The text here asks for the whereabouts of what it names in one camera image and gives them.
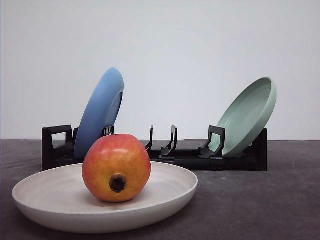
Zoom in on black plate rack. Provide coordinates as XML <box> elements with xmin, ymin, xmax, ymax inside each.
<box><xmin>42</xmin><ymin>124</ymin><xmax>268</xmax><ymax>171</ymax></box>

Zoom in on white plate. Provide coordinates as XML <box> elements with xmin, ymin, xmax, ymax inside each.
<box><xmin>12</xmin><ymin>163</ymin><xmax>198</xmax><ymax>234</ymax></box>

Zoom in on blue plate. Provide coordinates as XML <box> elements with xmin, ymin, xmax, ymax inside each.
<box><xmin>74</xmin><ymin>67</ymin><xmax>125</xmax><ymax>160</ymax></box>

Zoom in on mint green plate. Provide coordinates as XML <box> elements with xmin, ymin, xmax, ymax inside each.
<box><xmin>209</xmin><ymin>76</ymin><xmax>278</xmax><ymax>156</ymax></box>

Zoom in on red orange pomegranate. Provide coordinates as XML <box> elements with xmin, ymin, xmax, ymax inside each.
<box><xmin>82</xmin><ymin>133</ymin><xmax>152</xmax><ymax>203</ymax></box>

